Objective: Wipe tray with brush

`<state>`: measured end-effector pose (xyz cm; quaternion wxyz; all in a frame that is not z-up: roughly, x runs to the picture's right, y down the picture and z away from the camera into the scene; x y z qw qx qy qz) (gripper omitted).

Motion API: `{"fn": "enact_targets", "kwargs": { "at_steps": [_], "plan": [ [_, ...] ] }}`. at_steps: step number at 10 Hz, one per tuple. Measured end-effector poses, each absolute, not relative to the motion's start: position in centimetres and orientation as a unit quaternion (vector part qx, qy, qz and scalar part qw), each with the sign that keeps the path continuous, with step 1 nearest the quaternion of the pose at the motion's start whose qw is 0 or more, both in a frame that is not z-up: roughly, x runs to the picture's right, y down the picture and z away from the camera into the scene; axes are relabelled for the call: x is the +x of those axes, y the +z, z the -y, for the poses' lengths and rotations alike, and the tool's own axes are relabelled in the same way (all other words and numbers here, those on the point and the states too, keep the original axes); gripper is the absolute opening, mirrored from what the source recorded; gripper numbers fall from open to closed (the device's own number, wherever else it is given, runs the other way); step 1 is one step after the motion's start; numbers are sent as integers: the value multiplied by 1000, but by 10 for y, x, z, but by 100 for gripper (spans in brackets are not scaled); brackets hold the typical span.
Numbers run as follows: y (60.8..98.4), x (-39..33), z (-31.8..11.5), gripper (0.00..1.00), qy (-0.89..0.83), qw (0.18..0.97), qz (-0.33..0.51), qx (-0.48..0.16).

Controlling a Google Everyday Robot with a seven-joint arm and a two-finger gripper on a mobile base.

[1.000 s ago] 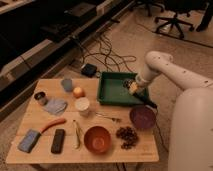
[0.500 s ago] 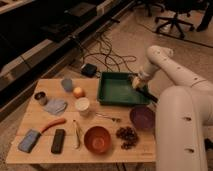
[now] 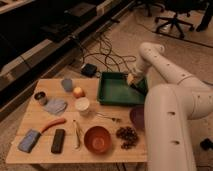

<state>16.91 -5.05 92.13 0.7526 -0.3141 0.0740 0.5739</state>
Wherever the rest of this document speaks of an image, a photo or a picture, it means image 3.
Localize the black rectangular block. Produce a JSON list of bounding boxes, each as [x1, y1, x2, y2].
[[51, 129, 65, 154]]

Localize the blue sponge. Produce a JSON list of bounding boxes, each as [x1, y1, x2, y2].
[[18, 129, 41, 153]]

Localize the small metal cup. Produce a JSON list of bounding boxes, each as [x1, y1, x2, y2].
[[34, 91, 47, 106]]

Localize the black brush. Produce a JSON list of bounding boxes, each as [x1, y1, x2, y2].
[[130, 83, 147, 95]]

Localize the green plastic tray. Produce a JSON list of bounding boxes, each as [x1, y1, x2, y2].
[[97, 72, 148, 106]]

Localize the black box on floor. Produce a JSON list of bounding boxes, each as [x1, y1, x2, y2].
[[200, 138, 213, 150]]

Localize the orange bowl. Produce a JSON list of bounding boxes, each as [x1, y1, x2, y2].
[[84, 126, 112, 154]]

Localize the grey folded cloth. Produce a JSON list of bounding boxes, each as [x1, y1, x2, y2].
[[43, 98, 67, 115]]

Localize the white lidded cup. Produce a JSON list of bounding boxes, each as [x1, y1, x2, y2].
[[75, 97, 90, 116]]

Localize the apple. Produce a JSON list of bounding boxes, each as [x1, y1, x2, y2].
[[73, 87, 85, 98]]

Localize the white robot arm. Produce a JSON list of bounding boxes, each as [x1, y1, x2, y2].
[[127, 42, 213, 171]]

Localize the wooden table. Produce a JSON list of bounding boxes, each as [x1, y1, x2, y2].
[[6, 79, 147, 164]]

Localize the black office chair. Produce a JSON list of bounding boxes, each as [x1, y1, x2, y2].
[[154, 0, 196, 40]]

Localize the grey plastic cup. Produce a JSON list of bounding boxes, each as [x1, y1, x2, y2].
[[61, 78, 73, 92]]

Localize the purple bowl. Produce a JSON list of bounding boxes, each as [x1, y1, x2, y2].
[[129, 106, 144, 130]]

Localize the tangled black cables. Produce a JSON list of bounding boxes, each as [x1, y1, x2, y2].
[[71, 31, 138, 73]]

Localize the orange carrot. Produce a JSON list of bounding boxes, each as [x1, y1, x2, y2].
[[40, 118, 67, 134]]

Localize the black power adapter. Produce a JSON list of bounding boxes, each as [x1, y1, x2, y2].
[[81, 63, 97, 77]]

